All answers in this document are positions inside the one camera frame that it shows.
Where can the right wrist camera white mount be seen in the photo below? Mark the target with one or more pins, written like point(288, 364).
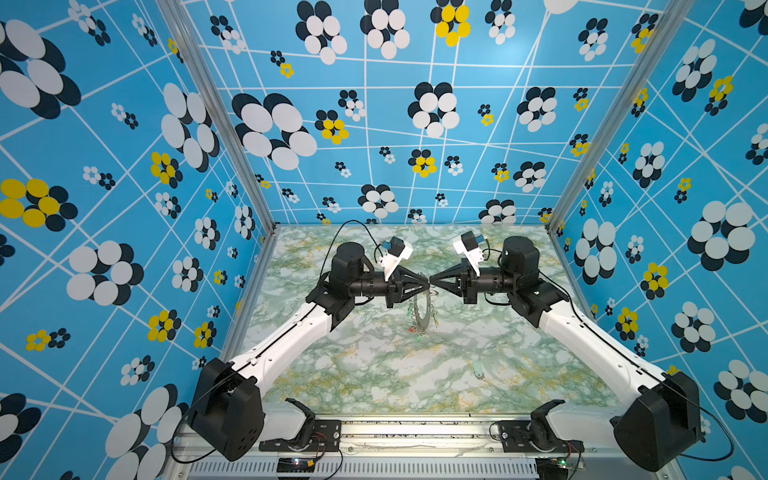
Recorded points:
point(468, 244)

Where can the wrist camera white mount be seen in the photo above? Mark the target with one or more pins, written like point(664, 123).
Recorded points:
point(468, 244)
point(397, 250)

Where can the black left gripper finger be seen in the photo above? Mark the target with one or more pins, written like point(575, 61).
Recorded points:
point(406, 291)
point(409, 278)

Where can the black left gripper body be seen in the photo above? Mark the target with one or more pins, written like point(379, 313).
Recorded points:
point(392, 290)

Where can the aluminium corner post right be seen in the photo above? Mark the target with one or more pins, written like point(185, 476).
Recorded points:
point(671, 19)

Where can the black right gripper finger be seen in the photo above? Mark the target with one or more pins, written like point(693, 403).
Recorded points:
point(453, 288)
point(450, 276)

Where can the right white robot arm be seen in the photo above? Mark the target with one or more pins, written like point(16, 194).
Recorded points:
point(658, 416)

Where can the aluminium corner post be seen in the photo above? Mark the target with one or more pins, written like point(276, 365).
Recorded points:
point(671, 19)
point(181, 29)

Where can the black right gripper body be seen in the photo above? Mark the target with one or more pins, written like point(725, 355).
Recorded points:
point(471, 287)

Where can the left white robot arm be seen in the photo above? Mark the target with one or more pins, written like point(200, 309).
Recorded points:
point(228, 410)

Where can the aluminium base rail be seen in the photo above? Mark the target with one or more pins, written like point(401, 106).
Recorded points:
point(455, 446)

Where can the aluminium corner post left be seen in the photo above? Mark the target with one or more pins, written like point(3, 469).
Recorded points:
point(181, 29)

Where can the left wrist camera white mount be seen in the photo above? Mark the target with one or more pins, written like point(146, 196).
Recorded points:
point(397, 250)

